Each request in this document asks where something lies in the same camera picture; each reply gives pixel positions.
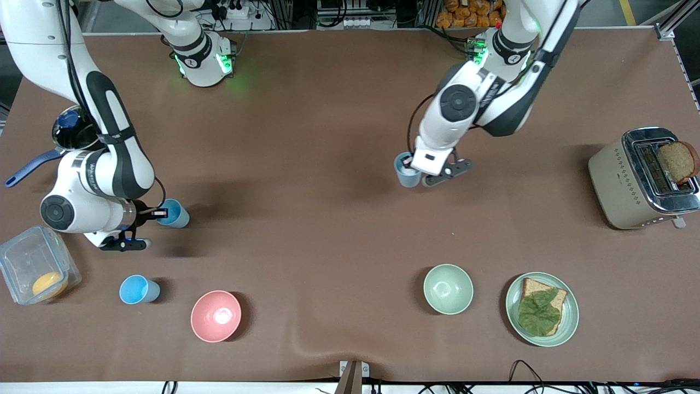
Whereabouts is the aluminium frame profile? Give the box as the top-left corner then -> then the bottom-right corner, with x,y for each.
654,0 -> 700,40

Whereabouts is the green lettuce leaf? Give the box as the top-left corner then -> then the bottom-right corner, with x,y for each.
517,289 -> 562,337

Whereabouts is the metal table clamp bracket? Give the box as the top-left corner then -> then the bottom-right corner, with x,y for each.
338,360 -> 371,394

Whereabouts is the brown bread slice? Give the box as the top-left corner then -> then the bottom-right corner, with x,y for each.
518,277 -> 568,337

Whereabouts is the bag of orange buns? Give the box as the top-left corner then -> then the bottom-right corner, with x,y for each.
436,0 -> 506,29

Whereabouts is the beige and chrome toaster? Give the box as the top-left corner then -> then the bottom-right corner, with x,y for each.
588,127 -> 700,230

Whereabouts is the black looped cable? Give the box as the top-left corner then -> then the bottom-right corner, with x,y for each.
509,360 -> 549,384

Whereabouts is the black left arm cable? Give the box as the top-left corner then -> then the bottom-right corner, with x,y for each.
406,93 -> 438,144

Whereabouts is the pink bowl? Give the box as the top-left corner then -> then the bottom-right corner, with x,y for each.
190,290 -> 242,344

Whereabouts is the pale green bowl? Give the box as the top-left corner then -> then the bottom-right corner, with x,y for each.
423,264 -> 474,316

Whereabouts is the black saucepan blue handle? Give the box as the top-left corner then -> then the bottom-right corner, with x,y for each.
4,107 -> 104,188

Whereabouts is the pale green plate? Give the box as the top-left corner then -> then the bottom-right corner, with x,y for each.
505,271 -> 580,347

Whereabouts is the brown toast slice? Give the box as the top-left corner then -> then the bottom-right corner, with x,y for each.
657,141 -> 700,185

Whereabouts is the orange fruit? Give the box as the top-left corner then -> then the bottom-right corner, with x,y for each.
32,272 -> 69,299

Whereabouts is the bright blue cup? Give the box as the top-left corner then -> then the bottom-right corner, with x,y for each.
156,199 -> 190,229
119,275 -> 161,305

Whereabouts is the grey-blue cup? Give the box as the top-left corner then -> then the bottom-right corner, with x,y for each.
394,152 -> 422,188

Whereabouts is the clear plastic container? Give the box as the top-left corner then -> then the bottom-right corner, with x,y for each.
0,225 -> 83,305

